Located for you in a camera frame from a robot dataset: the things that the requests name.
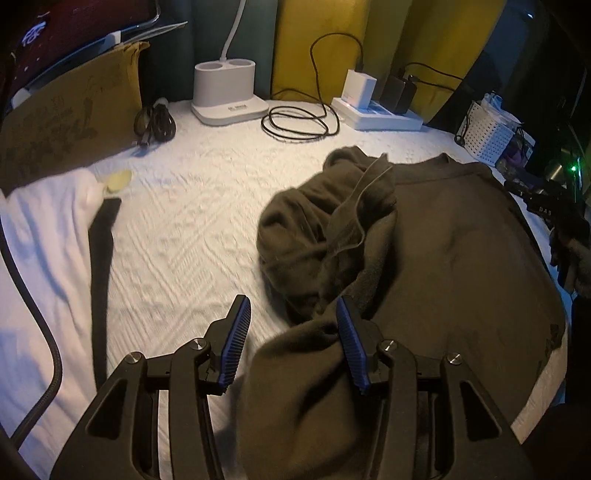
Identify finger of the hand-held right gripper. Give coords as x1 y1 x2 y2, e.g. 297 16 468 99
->
503 178 546 201

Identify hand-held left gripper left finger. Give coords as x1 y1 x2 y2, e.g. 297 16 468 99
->
50 294 253 480

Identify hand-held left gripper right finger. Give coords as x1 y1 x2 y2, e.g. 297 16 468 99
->
335 295 536 480

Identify dark brown sweatshirt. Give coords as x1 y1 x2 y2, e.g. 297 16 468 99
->
240 145 568 480

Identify purple plastic object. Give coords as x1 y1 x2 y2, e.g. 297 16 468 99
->
501 143 532 172

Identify white perforated basket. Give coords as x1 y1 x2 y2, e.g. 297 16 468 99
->
455 99 517 162

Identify crumpled plastic bags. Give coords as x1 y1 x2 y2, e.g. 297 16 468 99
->
480 92 525 127

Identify white textured bedspread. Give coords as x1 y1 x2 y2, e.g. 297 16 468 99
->
0 95 568 480

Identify black charger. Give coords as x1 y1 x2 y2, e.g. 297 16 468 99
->
382 75 406 114
399 78 419 114

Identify white power strip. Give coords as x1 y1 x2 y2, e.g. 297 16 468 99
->
331 96 424 131

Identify white charger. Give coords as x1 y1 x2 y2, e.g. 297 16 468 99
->
342 69 378 110

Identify small pale yellow pouch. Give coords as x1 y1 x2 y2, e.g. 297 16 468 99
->
104 170 133 195

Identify white cloth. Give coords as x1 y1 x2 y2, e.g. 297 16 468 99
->
0 168 102 480

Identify white desk lamp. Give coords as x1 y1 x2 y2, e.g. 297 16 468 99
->
191 0 270 125

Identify yellow curtain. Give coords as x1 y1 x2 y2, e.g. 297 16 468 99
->
271 0 502 121

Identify brown cardboard box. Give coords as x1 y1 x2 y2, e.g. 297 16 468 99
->
0 41 151 190

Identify teal curtain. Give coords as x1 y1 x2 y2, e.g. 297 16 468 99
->
139 0 278 104

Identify tablet with red screen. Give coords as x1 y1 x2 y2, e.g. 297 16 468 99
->
0 0 160 112

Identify black fabric strap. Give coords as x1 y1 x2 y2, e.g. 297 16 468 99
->
88 196 123 387

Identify thin black power cable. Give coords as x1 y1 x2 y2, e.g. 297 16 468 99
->
402 62 467 88

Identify black braided cable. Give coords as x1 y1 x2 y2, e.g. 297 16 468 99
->
0 217 63 450

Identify bundled black cable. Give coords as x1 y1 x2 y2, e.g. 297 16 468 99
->
134 98 177 147

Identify coiled black charging cable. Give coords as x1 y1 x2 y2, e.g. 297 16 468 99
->
261 33 365 139

